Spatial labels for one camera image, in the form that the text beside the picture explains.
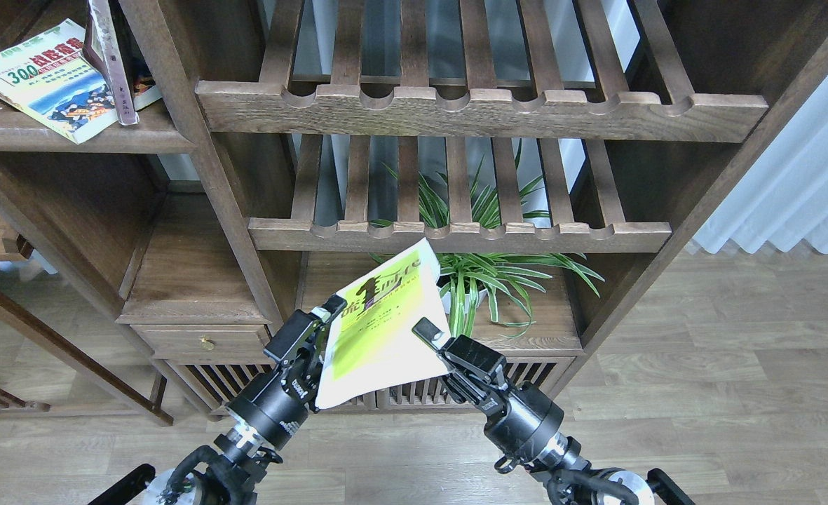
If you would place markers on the yellow green cover book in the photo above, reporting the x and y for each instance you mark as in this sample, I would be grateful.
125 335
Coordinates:
372 344

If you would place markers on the green spider plant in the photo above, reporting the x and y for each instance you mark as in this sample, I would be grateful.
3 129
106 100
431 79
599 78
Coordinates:
507 276

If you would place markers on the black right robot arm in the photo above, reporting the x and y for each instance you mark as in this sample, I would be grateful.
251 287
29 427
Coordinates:
577 482

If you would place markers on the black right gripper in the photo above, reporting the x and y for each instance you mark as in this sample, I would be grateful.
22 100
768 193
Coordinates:
522 422

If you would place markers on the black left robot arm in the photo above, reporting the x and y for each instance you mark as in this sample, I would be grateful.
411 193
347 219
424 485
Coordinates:
212 474

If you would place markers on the white blue illustrated book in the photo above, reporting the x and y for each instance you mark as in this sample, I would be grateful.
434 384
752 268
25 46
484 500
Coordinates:
48 78

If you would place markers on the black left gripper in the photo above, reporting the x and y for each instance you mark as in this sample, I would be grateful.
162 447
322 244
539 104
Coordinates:
272 407

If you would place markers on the maroon cover book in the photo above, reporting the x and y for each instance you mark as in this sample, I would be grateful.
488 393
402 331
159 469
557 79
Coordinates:
107 46

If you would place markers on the dark wooden bookshelf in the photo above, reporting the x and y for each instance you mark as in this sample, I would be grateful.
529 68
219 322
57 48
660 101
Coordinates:
254 186

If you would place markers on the brass drawer knob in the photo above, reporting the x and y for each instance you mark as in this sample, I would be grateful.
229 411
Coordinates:
207 344

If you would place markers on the white pleated curtain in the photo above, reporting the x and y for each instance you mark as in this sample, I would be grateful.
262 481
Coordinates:
782 201

